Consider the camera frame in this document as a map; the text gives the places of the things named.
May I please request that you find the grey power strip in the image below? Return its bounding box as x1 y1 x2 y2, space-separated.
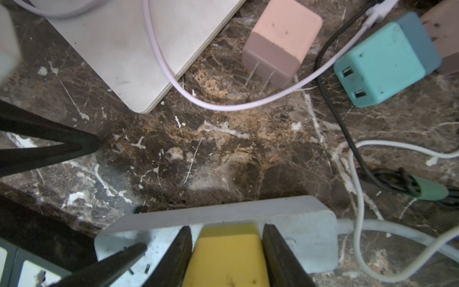
94 196 338 287

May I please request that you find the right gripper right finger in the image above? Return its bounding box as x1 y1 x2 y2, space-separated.
262 224 316 287

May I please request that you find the pink plug adapter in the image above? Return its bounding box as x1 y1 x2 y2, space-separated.
421 0 459 75
242 0 323 88

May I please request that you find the black charger cable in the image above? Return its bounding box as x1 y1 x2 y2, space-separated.
314 0 459 209

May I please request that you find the white coiled charger cable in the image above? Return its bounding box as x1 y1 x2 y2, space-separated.
12 0 399 112

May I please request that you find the teal plug adapter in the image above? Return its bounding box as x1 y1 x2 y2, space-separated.
333 12 442 108

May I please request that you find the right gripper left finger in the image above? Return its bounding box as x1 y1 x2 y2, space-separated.
143 226 193 287

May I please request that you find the white laptop centre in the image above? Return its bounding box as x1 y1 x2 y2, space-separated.
51 0 243 114

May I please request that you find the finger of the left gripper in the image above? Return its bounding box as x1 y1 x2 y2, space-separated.
51 243 147 287
1 100 101 177

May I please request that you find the yellow plug adapter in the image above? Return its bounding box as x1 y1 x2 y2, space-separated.
182 223 270 287

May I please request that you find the black power strip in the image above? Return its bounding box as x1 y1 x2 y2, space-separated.
1 239 71 287

